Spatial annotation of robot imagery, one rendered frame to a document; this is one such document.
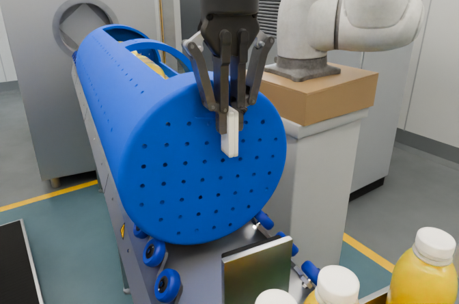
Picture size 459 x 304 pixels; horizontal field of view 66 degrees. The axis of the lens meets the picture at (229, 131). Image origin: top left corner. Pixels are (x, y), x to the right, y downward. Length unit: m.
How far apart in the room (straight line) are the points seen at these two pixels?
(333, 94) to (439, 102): 2.36
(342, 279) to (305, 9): 0.81
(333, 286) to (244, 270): 0.14
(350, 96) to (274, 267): 0.72
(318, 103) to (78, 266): 1.56
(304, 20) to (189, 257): 0.72
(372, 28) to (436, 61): 2.30
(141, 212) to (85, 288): 1.46
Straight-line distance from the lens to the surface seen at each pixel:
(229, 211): 0.61
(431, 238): 0.47
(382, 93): 2.39
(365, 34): 1.05
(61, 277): 2.10
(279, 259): 0.50
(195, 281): 0.60
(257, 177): 0.60
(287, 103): 1.02
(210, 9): 0.45
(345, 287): 0.38
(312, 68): 1.10
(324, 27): 1.06
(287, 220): 1.17
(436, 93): 3.36
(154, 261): 0.59
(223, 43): 0.46
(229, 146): 0.51
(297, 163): 1.06
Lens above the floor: 1.36
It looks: 23 degrees down
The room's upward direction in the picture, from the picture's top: straight up
